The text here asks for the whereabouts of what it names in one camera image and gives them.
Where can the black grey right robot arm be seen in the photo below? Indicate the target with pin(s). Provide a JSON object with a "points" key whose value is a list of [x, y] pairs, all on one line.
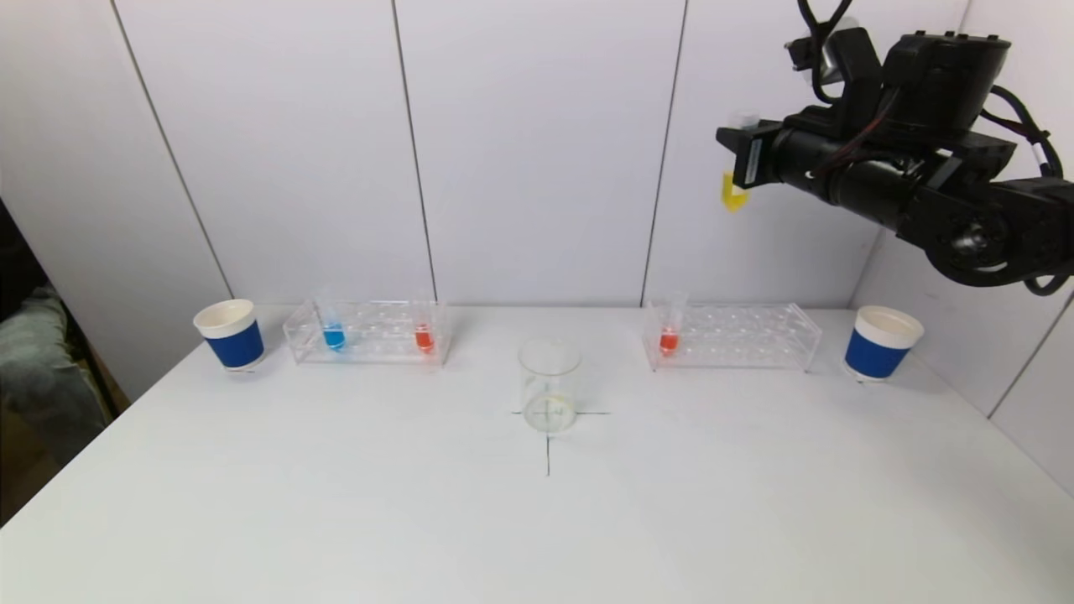
{"points": [[965, 193]]}

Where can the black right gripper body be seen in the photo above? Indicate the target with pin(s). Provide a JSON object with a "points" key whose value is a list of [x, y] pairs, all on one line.
{"points": [[749, 158]]}

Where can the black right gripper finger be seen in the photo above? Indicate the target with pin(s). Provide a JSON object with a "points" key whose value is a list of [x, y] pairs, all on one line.
{"points": [[742, 155]]}

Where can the clear acrylic test tube rack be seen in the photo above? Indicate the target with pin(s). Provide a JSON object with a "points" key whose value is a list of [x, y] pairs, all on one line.
{"points": [[377, 344], [738, 344]]}

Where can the test tube with blue pigment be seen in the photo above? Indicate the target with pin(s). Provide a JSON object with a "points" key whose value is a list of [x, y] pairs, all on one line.
{"points": [[334, 337]]}

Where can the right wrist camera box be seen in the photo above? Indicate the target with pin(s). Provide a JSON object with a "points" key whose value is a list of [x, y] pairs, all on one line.
{"points": [[847, 67]]}

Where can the clear glass beaker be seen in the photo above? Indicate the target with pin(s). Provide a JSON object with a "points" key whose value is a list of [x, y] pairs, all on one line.
{"points": [[549, 394]]}

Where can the test tube with red pigment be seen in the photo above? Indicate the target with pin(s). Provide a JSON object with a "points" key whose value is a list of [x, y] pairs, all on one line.
{"points": [[668, 341], [424, 338]]}

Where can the test tube with yellow pigment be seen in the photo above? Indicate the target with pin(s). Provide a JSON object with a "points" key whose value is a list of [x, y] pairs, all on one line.
{"points": [[732, 195]]}

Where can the blue white paper cup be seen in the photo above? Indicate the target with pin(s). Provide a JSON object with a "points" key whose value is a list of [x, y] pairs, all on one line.
{"points": [[873, 354], [237, 346]]}

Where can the person in grey clothes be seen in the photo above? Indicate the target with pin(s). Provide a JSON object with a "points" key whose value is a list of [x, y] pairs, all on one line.
{"points": [[33, 361]]}

